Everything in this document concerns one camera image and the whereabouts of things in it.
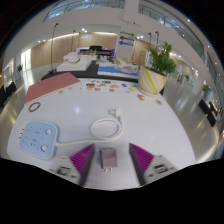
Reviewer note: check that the purple-grey charger block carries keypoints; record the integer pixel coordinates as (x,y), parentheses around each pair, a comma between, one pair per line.
(108,159)

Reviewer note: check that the purple arrow sign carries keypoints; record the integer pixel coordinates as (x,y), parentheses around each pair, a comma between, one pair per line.
(127,38)

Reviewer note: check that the blue mat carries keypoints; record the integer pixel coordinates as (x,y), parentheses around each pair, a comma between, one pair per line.
(108,71)

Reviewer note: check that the group of black-clothed tables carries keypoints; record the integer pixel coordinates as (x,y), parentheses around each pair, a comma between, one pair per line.
(8,91)

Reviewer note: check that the white basket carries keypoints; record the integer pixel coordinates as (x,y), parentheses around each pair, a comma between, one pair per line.
(129,68)

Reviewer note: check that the white display model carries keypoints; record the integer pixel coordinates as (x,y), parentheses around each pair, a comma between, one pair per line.
(75,62)

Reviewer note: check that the black-clothed display table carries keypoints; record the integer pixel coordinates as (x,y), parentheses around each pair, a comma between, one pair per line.
(88,74)

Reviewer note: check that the small wooden disc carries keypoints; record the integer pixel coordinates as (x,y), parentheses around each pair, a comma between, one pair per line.
(158,102)
(141,97)

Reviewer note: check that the green arrow sign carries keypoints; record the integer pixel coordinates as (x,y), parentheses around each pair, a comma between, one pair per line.
(127,34)

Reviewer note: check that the potted plant in striped pot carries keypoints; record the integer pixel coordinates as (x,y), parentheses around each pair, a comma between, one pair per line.
(150,82)

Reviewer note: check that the pink flat board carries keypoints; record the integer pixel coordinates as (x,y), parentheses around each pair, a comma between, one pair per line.
(50,86)

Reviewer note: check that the light blue power strip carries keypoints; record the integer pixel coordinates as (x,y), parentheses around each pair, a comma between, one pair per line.
(36,138)

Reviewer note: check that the blue arrow sign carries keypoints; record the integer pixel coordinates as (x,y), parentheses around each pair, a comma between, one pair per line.
(126,43)

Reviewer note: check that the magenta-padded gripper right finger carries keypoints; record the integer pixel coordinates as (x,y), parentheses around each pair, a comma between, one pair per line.
(143,159)

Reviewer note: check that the tall black floor lamp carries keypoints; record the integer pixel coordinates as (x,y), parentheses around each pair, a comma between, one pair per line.
(52,50)
(149,41)
(157,38)

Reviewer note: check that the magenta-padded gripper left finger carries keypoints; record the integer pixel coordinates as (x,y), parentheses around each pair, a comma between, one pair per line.
(81,159)

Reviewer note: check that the small distant potted plant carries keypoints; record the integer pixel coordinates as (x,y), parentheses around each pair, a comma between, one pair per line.
(20,68)

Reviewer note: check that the spread of colourful cards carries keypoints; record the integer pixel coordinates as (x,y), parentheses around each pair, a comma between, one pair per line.
(106,86)

